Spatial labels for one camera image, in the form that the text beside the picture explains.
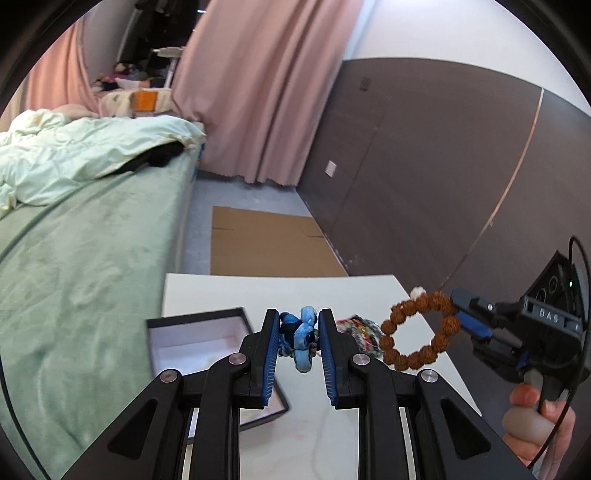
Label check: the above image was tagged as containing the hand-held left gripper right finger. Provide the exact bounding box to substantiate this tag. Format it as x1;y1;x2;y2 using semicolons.
318;308;536;480

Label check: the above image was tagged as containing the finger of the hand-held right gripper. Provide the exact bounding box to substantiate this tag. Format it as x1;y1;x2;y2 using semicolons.
451;288;525;319
457;310;529;381

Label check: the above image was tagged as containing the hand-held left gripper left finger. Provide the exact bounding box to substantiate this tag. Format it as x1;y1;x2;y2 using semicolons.
60;308;289;480

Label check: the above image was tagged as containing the blue bead bracelet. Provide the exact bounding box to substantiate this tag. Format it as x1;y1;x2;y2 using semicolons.
277;305;321;374

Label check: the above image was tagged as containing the colourful bead bracelet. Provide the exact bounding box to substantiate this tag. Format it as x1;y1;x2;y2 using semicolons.
336;315;385;358

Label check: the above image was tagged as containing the brown bead bracelet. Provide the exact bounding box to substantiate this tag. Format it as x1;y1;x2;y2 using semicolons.
379;286;462;371

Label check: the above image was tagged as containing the black jewelry box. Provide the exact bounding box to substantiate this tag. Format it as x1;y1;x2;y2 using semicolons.
147;307;291;432

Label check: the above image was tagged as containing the person's right hand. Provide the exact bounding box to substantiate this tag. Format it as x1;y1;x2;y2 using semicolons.
502;384;578;468

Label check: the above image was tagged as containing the flattened cardboard sheet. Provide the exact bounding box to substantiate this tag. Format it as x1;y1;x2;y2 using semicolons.
211;206;350;278

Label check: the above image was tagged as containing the bed with green sheet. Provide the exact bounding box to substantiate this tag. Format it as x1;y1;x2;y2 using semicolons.
0;108;206;480

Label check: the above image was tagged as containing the black garment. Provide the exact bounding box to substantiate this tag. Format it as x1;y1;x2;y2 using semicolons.
121;141;184;175

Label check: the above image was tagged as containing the wide pink curtain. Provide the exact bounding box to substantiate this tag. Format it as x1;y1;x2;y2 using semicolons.
171;0;357;186

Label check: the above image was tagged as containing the light green duvet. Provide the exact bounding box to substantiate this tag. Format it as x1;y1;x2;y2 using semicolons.
0;109;206;217

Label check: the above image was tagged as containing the patterned pillow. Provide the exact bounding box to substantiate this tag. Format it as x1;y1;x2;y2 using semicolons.
98;88;175;119

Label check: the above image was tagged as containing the pink pillow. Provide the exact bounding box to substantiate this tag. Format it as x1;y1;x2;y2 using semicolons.
54;103;100;121

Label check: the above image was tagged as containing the pile of clothes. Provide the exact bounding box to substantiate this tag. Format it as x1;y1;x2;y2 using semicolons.
91;61;155;92

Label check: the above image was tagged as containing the narrow pink curtain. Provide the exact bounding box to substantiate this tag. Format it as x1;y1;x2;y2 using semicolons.
23;18;101;116

